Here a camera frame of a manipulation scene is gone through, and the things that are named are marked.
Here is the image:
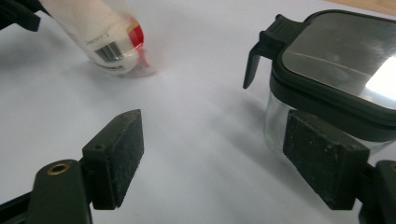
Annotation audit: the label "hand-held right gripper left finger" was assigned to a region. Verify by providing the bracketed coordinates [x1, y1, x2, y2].
[81, 108, 145, 211]

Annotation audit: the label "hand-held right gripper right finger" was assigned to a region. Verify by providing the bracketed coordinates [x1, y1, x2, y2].
[282, 109, 372, 211]

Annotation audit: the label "white pouch with red label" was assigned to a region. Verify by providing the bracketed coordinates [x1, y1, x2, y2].
[38, 0, 157, 78]

